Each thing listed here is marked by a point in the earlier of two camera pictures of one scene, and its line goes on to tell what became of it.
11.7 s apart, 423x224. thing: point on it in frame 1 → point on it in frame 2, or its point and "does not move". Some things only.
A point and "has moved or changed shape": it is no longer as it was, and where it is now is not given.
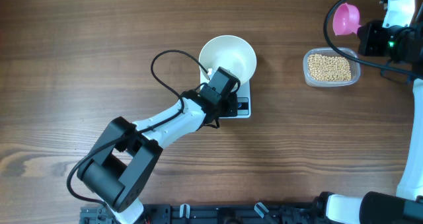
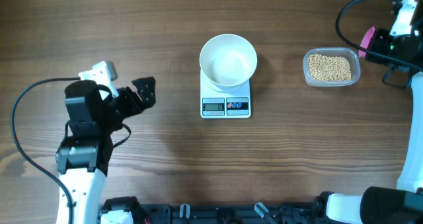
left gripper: (232, 102) → (148, 96)
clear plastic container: (324, 67) does not move
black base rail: (217, 213) does not move
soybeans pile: (329, 68) does not move
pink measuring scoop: (346, 19) has moved or changed shape
